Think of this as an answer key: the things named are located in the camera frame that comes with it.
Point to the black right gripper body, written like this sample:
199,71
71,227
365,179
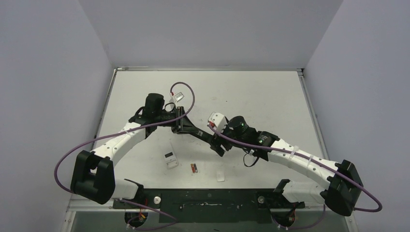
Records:
221,140

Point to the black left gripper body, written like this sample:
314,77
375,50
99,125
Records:
177,113

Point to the black bar tool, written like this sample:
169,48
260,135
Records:
204,136

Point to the white battery cover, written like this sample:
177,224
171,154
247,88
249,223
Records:
220,176

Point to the white red remote control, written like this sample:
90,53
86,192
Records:
170,156

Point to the red AAA battery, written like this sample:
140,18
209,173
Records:
192,168

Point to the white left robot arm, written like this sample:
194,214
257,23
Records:
94,171

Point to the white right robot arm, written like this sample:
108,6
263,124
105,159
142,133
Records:
335,184

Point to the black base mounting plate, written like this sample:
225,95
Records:
214,205

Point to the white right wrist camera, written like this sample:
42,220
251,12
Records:
217,121

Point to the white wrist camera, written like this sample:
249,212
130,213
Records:
217,121
175,98

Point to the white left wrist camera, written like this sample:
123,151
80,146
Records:
175,98

